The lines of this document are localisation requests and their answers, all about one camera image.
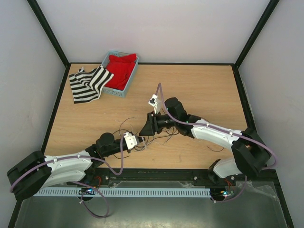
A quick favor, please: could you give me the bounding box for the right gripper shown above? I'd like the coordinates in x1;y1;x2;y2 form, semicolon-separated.
139;110;178;137

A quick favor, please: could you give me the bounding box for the white wire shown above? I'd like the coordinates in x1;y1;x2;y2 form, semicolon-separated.
144;135;207;146

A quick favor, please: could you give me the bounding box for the black wire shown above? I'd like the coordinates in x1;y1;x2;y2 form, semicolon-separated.
111;128;225;160

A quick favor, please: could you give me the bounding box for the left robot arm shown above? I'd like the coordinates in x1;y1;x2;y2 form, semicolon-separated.
7;132;145;200

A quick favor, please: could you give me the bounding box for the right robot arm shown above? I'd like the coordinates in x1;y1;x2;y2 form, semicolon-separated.
139;95;271;185

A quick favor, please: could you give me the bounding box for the light blue plastic basket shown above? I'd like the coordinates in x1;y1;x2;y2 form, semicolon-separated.
101;51;139;97

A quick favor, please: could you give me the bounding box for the red cloth in basket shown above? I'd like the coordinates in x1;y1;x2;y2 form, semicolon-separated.
105;54;137;91

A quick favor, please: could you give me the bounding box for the black white striped cloth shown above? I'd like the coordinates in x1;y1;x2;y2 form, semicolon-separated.
68;65;114;104

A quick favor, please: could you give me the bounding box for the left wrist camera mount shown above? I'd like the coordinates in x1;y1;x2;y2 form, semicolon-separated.
123;132;140;150

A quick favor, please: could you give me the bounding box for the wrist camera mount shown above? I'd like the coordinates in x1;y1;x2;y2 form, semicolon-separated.
148;94;162;114
123;132;140;150

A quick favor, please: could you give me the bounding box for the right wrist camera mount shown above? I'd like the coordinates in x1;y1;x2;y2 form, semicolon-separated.
148;94;162;114

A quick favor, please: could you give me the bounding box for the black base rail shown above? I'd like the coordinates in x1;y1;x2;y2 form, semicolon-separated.
26;167;278;188

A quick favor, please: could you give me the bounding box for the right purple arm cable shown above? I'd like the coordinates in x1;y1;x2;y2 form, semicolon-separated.
156;82;278;170

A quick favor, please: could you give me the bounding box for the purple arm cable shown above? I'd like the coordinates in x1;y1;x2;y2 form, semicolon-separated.
156;82;278;170
9;137;126;193

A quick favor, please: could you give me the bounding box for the light blue cable duct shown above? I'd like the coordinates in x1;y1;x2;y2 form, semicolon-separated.
34;187;210;198

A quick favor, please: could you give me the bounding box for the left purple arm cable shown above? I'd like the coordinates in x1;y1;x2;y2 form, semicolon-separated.
9;137;126;193

